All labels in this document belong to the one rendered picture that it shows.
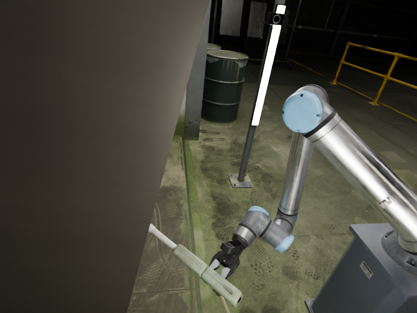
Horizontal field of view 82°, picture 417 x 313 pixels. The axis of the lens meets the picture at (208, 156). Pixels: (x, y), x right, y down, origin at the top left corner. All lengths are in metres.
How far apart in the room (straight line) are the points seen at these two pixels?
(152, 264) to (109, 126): 1.30
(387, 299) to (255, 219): 0.54
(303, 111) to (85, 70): 0.58
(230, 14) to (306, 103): 6.80
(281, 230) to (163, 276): 0.77
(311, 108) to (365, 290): 0.81
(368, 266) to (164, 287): 1.00
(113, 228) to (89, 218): 0.05
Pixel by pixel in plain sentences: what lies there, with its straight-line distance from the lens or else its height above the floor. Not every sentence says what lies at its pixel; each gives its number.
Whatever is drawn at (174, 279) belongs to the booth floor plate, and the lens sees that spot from 1.55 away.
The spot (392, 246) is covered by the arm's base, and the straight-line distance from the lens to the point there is 1.20.
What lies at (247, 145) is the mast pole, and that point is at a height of 0.41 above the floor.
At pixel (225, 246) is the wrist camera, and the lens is 0.95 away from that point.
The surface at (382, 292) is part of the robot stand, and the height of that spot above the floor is 0.55.
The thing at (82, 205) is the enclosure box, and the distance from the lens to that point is 0.47.
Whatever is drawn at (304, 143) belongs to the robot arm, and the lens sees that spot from 0.97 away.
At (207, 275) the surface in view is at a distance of 0.97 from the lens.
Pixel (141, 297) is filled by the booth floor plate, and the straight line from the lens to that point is 1.51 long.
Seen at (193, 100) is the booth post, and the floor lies 0.50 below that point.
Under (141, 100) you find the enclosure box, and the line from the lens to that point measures 0.35.
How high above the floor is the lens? 1.38
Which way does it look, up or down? 32 degrees down
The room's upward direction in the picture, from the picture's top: 7 degrees clockwise
